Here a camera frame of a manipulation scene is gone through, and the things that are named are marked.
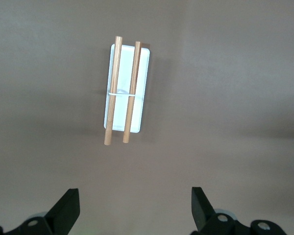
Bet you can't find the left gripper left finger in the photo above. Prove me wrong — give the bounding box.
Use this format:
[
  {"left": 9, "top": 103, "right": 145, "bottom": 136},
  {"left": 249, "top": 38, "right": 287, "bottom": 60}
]
[{"left": 4, "top": 188, "right": 81, "bottom": 235}]

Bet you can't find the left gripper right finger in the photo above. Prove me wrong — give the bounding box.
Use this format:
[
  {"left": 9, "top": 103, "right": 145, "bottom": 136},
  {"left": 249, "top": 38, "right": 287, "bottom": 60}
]
[{"left": 191, "top": 187, "right": 236, "bottom": 235}]

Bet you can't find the white rack with wooden bars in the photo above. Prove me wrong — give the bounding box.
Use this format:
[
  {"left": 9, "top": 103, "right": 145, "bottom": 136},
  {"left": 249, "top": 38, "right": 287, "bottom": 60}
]
[{"left": 103, "top": 36, "right": 151, "bottom": 146}]

